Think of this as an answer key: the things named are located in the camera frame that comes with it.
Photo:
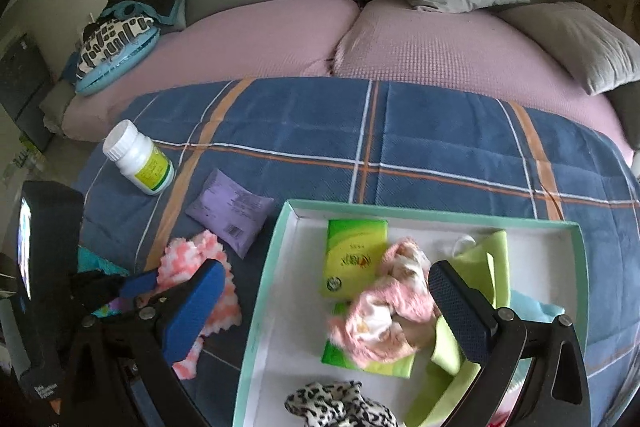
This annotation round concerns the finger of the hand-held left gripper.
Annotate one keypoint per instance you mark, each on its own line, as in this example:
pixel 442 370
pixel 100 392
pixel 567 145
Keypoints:
pixel 142 283

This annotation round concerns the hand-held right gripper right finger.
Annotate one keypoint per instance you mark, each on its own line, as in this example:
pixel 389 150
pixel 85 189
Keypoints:
pixel 460 312

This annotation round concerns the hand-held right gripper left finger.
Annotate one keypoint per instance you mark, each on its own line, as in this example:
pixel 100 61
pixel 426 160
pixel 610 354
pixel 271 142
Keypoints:
pixel 195 312

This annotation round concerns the yellow-green cloth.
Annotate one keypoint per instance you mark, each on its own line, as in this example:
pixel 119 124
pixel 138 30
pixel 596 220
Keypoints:
pixel 492 257

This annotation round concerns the pink baby garment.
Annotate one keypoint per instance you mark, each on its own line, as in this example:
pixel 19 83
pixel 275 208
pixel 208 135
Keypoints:
pixel 380 312

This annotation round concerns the white box with teal rim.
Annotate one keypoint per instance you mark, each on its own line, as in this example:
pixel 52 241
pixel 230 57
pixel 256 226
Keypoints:
pixel 300 307

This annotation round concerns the green tissue packet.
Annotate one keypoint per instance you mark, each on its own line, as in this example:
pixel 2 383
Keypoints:
pixel 332 354
pixel 350 257

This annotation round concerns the leopard print scrunchie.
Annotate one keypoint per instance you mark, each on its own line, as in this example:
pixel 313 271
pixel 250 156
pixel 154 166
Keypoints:
pixel 330 402

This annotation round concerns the pink white checkered cloth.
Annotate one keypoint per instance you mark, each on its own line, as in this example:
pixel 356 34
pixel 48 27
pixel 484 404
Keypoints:
pixel 200 247

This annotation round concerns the purple packet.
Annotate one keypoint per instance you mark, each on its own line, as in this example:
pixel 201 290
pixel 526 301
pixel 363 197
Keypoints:
pixel 227 212

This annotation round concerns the white plastic bottle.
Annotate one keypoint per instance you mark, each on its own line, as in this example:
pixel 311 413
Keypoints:
pixel 140 162

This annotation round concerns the dark cabinet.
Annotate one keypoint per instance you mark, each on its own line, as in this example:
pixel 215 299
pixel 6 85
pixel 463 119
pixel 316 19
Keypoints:
pixel 22 77

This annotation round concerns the blue plaid blanket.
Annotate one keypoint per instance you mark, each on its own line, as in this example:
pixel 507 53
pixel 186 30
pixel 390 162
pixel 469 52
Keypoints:
pixel 425 132

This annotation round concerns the pink sofa cover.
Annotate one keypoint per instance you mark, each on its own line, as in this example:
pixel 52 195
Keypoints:
pixel 275 37

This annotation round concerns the grey long pillow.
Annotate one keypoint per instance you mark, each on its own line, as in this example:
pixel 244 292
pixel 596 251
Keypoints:
pixel 575 42

